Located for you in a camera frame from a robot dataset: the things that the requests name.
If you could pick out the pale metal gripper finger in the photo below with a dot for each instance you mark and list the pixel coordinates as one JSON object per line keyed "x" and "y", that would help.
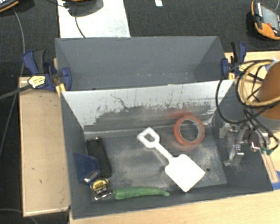
{"x": 235, "y": 154}
{"x": 226, "y": 130}

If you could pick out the orange tape roll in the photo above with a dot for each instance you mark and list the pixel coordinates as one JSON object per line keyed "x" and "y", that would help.
{"x": 178, "y": 136}

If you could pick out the white toy shovel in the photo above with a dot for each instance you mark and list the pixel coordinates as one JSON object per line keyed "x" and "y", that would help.
{"x": 182, "y": 172}

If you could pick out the grey metal bin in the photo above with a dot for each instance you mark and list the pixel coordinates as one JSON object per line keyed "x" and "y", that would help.
{"x": 136, "y": 61}

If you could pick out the black flat phone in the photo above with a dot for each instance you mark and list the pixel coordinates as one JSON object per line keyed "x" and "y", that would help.
{"x": 99, "y": 157}

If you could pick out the yellow and black tape measure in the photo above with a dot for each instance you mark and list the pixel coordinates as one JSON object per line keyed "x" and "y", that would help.
{"x": 101, "y": 187}

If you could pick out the dark blue flat wedge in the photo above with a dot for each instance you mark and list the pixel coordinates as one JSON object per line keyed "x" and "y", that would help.
{"x": 85, "y": 164}

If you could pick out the pale wood flat board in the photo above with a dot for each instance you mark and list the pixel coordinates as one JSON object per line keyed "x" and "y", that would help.
{"x": 43, "y": 151}

